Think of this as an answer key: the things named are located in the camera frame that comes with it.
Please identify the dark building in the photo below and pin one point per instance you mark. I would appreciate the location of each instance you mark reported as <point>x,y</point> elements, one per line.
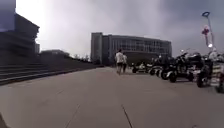
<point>20,40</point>

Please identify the low distant building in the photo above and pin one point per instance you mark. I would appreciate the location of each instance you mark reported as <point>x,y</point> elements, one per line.
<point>55,52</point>

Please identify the large grey building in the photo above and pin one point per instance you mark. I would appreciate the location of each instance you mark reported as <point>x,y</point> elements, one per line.
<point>133,46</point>

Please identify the person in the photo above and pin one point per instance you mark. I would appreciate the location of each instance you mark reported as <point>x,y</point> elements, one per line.
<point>124,61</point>
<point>119,60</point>

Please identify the grey paved plaza ground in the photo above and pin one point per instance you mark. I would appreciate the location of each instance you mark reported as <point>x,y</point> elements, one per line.
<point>100,100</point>

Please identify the wide stone steps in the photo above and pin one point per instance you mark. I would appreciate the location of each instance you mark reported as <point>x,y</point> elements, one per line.
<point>23,71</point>

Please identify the row of parked scooters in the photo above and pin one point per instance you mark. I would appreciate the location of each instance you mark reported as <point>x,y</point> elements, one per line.
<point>186,68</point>

